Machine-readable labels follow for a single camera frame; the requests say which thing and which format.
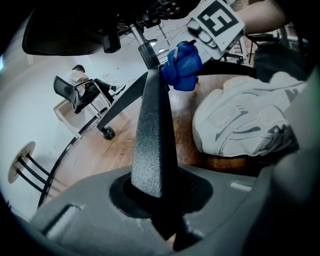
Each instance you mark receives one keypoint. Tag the black mesh chrome chair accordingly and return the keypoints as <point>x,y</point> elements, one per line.
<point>67,92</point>

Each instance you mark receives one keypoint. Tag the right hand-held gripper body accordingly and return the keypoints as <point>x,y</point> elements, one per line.
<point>217,22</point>

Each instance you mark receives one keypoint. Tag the pale round table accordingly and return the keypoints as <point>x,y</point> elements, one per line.
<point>22,160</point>

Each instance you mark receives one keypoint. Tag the blue cloth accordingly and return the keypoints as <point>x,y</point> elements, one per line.
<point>182,70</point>

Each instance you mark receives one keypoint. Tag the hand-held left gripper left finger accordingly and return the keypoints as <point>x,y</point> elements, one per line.
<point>100,212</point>

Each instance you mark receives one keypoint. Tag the person's black trousers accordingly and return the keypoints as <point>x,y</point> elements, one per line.
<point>280,60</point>

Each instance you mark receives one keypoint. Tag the person's white sneaker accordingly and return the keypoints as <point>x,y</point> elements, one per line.
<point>245,117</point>

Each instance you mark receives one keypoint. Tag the white desk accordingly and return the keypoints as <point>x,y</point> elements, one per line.
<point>60,105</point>

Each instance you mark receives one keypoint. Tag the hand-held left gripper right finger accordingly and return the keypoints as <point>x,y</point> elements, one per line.
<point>225,207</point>

